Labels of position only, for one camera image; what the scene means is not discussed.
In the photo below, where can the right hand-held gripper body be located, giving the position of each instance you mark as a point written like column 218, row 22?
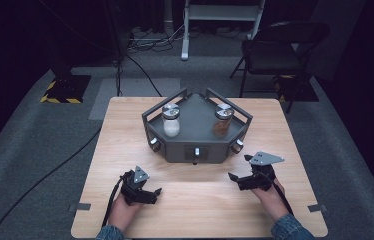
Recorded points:
column 258, row 180

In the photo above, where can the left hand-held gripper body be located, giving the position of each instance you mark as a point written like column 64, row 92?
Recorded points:
column 133, row 191

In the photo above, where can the glass jar with brown contents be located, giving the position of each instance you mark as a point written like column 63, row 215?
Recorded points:
column 223, row 120

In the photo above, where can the dark grey corner shelf rack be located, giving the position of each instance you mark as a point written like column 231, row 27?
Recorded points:
column 195, row 146

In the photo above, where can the glass jar with white contents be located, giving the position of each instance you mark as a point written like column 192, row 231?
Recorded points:
column 171, row 120

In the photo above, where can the person's right hand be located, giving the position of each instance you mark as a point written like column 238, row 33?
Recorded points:
column 270, row 200

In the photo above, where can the person's left hand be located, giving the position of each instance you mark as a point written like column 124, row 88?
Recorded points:
column 123, row 213

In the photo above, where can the grey tape strip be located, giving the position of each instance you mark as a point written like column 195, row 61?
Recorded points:
column 317, row 208
column 81, row 206

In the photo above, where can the black base with hazard tape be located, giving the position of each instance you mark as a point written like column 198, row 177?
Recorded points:
column 303, row 91
column 65, row 88

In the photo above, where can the grey floor mat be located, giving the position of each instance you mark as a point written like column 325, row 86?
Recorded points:
column 135, row 91

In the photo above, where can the black folding chair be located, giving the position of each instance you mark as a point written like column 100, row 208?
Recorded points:
column 275, row 56

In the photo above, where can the black stand pole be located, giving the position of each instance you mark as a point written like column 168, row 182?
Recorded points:
column 118, row 78

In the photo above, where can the white metal stand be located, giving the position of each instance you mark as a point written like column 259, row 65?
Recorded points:
column 221, row 13

